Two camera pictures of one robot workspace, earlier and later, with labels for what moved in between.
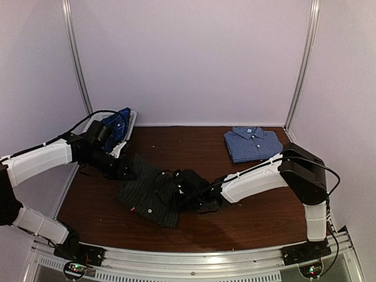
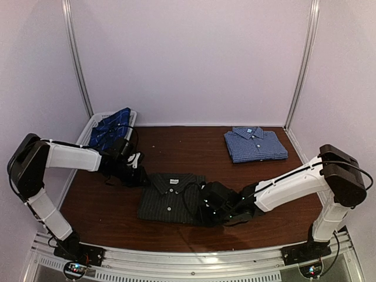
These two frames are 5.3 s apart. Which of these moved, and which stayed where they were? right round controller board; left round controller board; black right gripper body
Moved: black right gripper body
Stayed: left round controller board; right round controller board
